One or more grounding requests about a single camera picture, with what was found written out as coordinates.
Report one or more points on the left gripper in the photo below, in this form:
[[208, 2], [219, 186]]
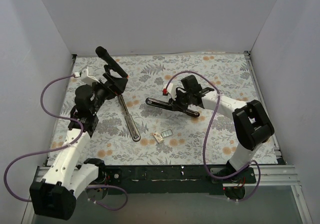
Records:
[[113, 65]]

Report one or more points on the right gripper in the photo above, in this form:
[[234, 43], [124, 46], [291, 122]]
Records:
[[173, 104]]

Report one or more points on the staple strips pack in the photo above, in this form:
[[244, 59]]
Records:
[[167, 133]]

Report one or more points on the staple box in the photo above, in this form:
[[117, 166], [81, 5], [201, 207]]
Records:
[[158, 137]]

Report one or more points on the grey black stapler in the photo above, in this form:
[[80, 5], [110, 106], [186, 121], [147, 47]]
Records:
[[134, 132]]

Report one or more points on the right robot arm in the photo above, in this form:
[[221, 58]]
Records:
[[252, 124]]

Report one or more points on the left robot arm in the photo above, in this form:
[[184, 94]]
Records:
[[56, 193]]

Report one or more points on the black microphone stand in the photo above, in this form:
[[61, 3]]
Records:
[[108, 68]]

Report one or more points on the black microphone orange tip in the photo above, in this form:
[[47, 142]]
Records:
[[104, 55]]

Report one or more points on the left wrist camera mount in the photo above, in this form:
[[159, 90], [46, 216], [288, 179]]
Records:
[[85, 76]]

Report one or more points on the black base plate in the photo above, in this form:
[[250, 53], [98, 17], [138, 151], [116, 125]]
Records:
[[159, 179]]

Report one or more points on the aluminium frame rail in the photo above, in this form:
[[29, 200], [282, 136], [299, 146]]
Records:
[[271, 175]]

